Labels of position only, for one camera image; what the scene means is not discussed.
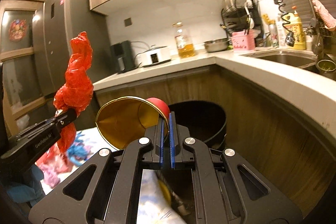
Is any red gold paper cup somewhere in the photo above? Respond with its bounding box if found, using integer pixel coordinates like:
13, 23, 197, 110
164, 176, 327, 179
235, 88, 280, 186
96, 96, 170, 149

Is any red plastic bag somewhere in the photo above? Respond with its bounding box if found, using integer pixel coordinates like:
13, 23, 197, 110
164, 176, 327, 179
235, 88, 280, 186
52, 31, 95, 154

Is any black trash bin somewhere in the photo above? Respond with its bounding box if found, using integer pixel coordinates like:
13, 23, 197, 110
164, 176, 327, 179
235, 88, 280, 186
169, 100, 227, 151

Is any wooden framed glass door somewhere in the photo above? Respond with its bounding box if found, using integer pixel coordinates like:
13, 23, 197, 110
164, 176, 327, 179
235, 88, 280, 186
1, 0, 47, 135

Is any floral blue white tablecloth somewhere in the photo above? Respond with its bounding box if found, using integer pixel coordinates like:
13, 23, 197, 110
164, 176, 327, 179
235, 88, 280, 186
37, 127, 186, 223

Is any white rice cooker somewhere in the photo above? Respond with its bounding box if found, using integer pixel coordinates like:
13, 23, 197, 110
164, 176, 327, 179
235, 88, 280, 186
139, 46, 171, 67

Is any black air fryer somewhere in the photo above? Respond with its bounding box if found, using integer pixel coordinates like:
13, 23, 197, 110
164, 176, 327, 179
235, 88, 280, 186
110, 40, 136, 74

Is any cooking oil bottle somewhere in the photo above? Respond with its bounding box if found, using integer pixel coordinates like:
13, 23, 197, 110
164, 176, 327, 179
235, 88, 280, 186
173, 21, 195, 58

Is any steel bowl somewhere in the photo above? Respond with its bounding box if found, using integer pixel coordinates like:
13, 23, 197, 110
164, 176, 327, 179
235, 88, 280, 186
203, 38, 230, 53

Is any wooden lower cabinet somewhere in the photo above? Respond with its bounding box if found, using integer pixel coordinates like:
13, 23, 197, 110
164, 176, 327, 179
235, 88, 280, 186
96, 65, 335, 223

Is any pink utensil holder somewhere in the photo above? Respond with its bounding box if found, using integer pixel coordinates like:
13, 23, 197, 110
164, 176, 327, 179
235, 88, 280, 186
231, 30, 255, 51

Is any white ladle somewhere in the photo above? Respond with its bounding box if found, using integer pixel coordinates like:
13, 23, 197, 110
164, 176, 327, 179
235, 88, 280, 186
244, 3, 255, 30

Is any black dish rack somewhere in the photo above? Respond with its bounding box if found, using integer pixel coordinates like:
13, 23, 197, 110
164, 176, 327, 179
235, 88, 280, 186
221, 0, 264, 40

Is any dark steel refrigerator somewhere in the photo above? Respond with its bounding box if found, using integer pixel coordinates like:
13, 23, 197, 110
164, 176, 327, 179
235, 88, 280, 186
33, 0, 116, 96

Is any steel sink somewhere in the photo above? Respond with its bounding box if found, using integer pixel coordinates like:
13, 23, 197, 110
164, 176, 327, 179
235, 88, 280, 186
244, 51, 318, 73

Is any yellow detergent bottle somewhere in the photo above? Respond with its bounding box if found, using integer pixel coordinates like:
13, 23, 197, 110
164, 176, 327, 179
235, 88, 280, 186
284, 6, 306, 50

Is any chrome sink faucet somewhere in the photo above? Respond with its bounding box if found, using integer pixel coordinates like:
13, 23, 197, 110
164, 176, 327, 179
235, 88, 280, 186
273, 0, 325, 55

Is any pink rubber glove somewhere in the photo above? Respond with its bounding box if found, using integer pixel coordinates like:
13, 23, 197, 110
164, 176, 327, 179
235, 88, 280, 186
312, 0, 336, 31

